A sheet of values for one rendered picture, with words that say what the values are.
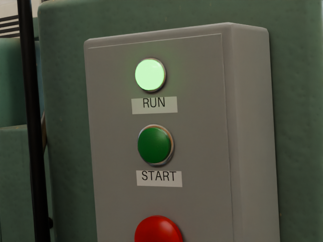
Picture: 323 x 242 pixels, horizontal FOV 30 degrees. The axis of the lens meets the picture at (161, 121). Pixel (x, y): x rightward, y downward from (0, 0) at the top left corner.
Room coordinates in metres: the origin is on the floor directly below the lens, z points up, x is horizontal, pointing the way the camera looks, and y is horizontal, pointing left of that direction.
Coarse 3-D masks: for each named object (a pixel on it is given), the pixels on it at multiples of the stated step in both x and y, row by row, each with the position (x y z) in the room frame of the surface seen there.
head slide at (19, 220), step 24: (0, 144) 0.54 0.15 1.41; (24, 144) 0.52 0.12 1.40; (0, 168) 0.54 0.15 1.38; (24, 168) 0.53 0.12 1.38; (48, 168) 0.51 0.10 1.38; (0, 192) 0.54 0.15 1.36; (24, 192) 0.53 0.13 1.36; (48, 192) 0.51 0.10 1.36; (0, 216) 0.54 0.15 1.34; (24, 216) 0.53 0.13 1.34; (24, 240) 0.53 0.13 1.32
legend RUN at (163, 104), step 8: (136, 104) 0.34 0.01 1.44; (144, 104) 0.34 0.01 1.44; (152, 104) 0.34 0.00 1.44; (160, 104) 0.34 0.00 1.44; (168, 104) 0.33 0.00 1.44; (176, 104) 0.33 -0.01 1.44; (136, 112) 0.34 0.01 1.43; (144, 112) 0.34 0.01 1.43; (152, 112) 0.34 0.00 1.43; (160, 112) 0.34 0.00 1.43; (168, 112) 0.33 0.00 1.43
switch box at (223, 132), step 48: (96, 48) 0.36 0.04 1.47; (144, 48) 0.34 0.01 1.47; (192, 48) 0.33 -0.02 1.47; (240, 48) 0.32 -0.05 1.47; (96, 96) 0.36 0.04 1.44; (144, 96) 0.34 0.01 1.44; (192, 96) 0.33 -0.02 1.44; (240, 96) 0.32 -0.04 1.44; (96, 144) 0.36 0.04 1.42; (192, 144) 0.33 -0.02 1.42; (240, 144) 0.32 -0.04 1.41; (96, 192) 0.36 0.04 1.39; (144, 192) 0.34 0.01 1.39; (192, 192) 0.33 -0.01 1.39; (240, 192) 0.32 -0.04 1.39; (192, 240) 0.33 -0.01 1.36; (240, 240) 0.32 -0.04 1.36
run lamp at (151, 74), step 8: (144, 64) 0.33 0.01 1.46; (152, 64) 0.33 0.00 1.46; (160, 64) 0.33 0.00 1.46; (136, 72) 0.34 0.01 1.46; (144, 72) 0.33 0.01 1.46; (152, 72) 0.33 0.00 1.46; (160, 72) 0.33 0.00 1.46; (136, 80) 0.34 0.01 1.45; (144, 80) 0.33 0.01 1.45; (152, 80) 0.33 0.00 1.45; (160, 80) 0.33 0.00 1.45; (144, 88) 0.34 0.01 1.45; (152, 88) 0.33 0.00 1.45; (160, 88) 0.33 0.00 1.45
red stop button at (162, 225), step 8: (152, 216) 0.33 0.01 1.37; (160, 216) 0.33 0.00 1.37; (144, 224) 0.33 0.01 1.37; (152, 224) 0.33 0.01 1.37; (160, 224) 0.33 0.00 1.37; (168, 224) 0.33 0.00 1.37; (136, 232) 0.34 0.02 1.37; (144, 232) 0.33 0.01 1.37; (152, 232) 0.33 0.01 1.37; (160, 232) 0.33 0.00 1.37; (168, 232) 0.33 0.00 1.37; (176, 232) 0.33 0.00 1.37; (136, 240) 0.34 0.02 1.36; (144, 240) 0.33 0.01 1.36; (152, 240) 0.33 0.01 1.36; (160, 240) 0.33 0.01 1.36; (168, 240) 0.33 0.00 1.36; (176, 240) 0.32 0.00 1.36
